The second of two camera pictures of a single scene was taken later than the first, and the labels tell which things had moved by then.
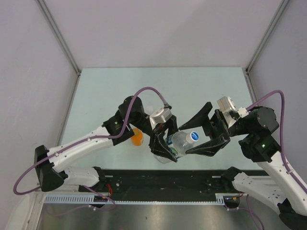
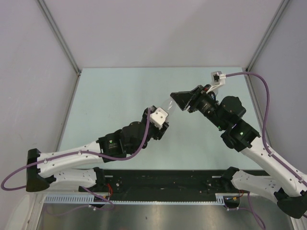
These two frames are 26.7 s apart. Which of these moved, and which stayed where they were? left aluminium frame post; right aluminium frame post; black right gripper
Moved: black right gripper
Stayed: left aluminium frame post; right aluminium frame post
